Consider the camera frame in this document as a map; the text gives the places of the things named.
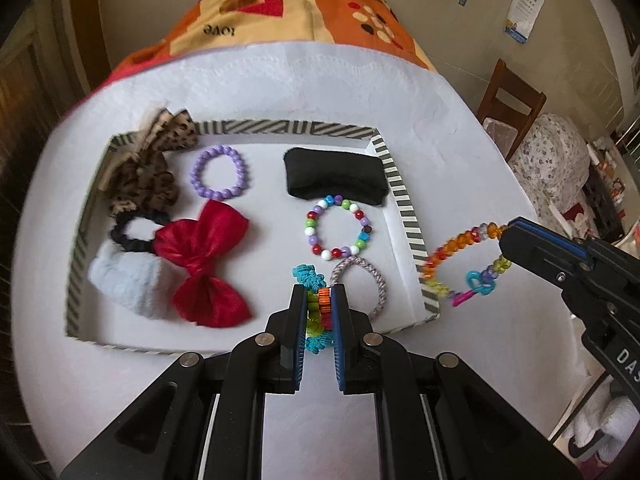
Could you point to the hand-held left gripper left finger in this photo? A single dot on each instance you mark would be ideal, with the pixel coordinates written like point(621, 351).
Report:
point(301, 350)

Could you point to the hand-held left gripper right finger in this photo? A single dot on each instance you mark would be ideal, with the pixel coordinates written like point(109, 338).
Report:
point(339, 350)

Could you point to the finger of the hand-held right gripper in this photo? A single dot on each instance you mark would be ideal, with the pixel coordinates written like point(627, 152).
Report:
point(560, 235)
point(540, 255)

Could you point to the white tray with striped rim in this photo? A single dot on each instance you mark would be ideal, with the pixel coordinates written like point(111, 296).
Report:
point(270, 230)

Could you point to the red white printed cloth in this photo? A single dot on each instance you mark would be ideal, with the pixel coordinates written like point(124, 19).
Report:
point(570, 217)

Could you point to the black plastic crate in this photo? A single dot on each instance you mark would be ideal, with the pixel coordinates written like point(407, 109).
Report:
point(602, 205)

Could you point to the floral fabric cushion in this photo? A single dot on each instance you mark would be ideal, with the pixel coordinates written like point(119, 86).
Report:
point(550, 155)

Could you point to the white lace tablecloth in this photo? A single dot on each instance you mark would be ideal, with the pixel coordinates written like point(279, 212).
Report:
point(475, 170)

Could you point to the white fabric bundle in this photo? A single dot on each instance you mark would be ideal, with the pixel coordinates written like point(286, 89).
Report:
point(610, 425)

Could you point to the red satin bow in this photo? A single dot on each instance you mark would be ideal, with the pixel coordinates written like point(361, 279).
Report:
point(210, 240)

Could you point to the wooden chair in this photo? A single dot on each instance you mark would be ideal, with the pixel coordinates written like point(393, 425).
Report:
point(515, 90)

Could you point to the black cloth headband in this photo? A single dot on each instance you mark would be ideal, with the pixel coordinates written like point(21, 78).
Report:
point(335, 175)

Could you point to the white fluffy wristband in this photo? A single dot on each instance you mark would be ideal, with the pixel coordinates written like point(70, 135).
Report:
point(130, 280)

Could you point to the leopard print bow scrunchie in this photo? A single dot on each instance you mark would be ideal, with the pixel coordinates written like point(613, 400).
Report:
point(150, 180)

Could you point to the orange red printed blanket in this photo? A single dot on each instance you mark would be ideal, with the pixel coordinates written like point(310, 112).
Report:
point(300, 5)

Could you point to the wooden panelled door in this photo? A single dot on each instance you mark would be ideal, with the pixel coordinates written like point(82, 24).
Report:
point(30, 75)

